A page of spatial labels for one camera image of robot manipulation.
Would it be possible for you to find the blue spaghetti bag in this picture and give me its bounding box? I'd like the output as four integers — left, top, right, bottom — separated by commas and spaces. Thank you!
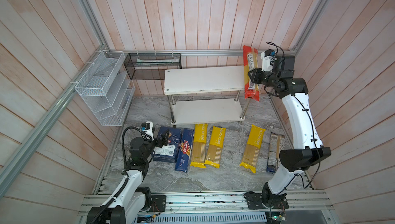
175, 128, 194, 173

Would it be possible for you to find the brown blue spaghetti package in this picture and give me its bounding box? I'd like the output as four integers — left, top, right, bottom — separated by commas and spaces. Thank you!
266, 133, 285, 173

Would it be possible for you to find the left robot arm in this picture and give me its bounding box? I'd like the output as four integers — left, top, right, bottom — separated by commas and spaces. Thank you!
86, 122, 170, 224

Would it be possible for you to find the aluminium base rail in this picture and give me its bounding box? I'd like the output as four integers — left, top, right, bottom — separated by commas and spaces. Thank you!
77, 189, 335, 224

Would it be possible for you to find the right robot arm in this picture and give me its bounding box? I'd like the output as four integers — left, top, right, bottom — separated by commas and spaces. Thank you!
248, 50, 331, 209

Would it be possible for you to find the black mesh basket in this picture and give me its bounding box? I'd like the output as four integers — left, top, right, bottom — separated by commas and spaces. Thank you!
124, 52, 182, 81

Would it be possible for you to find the white two-tier shelf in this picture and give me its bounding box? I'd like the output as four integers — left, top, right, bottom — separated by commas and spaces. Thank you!
164, 66, 250, 126

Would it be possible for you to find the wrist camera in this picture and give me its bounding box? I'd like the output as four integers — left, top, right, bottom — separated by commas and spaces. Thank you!
261, 49, 276, 71
141, 122, 154, 141

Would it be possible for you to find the yellow pasta package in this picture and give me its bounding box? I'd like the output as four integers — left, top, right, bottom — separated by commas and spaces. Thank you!
190, 123, 208, 168
240, 125, 265, 174
204, 126, 226, 168

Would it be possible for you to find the white wire mesh rack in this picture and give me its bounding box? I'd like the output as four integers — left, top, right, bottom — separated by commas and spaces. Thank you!
75, 50, 135, 126

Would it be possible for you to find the aluminium frame horizontal bar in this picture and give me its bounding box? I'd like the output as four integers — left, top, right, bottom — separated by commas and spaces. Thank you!
104, 49, 297, 57

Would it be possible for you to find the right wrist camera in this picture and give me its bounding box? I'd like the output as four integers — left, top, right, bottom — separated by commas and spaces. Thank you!
261, 49, 276, 71

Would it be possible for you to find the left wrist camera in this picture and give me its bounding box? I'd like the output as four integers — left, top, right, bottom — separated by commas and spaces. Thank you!
141, 122, 154, 141

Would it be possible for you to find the red spaghetti package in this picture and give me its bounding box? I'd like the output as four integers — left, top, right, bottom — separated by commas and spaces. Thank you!
243, 45, 260, 102

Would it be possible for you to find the blue Barilla pasta box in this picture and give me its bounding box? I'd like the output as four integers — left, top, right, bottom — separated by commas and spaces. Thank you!
153, 126, 182, 163

